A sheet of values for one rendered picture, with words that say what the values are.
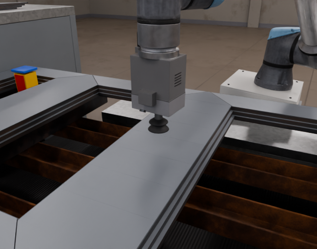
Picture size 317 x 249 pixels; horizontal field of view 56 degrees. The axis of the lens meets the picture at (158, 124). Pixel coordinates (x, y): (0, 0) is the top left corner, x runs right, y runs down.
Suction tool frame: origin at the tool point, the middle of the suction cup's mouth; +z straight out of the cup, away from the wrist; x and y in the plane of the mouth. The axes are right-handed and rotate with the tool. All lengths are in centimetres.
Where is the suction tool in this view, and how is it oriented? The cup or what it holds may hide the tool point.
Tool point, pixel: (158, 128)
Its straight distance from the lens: 60.5
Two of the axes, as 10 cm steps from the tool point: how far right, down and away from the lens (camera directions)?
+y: 8.5, 2.3, -4.8
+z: 0.0, 9.0, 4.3
